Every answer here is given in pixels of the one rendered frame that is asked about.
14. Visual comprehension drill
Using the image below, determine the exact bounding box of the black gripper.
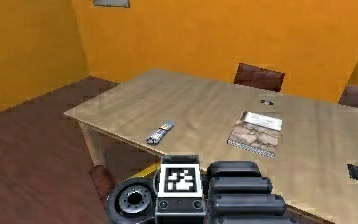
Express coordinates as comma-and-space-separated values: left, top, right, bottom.
105, 177, 159, 224

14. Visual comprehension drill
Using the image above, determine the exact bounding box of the dark brown wooden chair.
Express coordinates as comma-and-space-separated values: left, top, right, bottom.
233, 62, 286, 93

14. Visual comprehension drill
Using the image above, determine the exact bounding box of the grey remote control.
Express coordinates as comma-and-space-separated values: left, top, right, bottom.
145, 120, 176, 146

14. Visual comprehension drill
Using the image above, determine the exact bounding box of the light wooden table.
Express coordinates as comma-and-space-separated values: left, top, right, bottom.
64, 68, 358, 224

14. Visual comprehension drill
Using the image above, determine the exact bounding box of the brown cover book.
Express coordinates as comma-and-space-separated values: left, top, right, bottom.
226, 110, 284, 160

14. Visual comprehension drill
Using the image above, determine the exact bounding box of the grey framed wall picture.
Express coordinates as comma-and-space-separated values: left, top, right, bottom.
92, 0, 131, 9

